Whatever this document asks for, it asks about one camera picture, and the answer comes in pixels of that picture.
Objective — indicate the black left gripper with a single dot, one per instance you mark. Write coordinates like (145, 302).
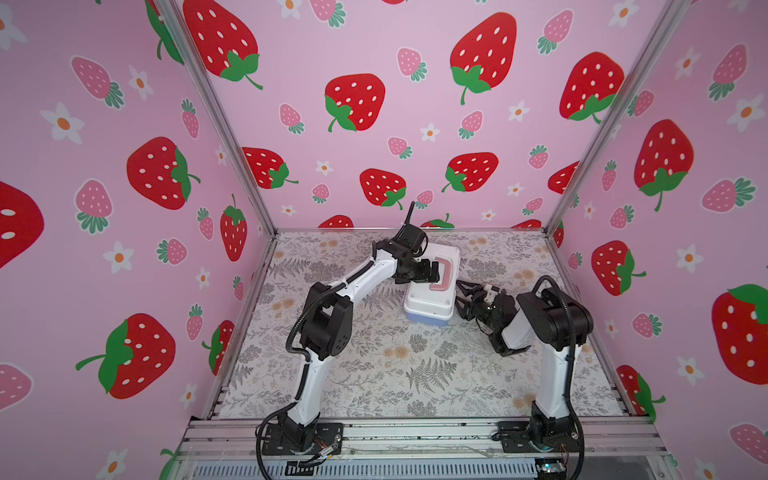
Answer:
(424, 275)

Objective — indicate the aluminium corner frame post left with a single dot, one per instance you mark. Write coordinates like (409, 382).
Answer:
(181, 36)

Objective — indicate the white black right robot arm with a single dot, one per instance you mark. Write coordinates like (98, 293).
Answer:
(512, 323)

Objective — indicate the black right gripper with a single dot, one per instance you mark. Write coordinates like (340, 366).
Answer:
(467, 311)

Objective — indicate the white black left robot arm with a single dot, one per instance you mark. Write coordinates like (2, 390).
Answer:
(324, 327)

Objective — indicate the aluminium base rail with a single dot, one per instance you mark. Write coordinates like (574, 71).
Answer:
(436, 448)

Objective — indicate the aluminium corner frame post right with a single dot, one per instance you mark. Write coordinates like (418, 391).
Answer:
(659, 36)

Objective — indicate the white lid blue tool box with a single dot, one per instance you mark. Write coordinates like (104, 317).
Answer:
(433, 303)

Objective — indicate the aluminium corner frame post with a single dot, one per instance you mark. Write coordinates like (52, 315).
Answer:
(181, 36)
(659, 36)

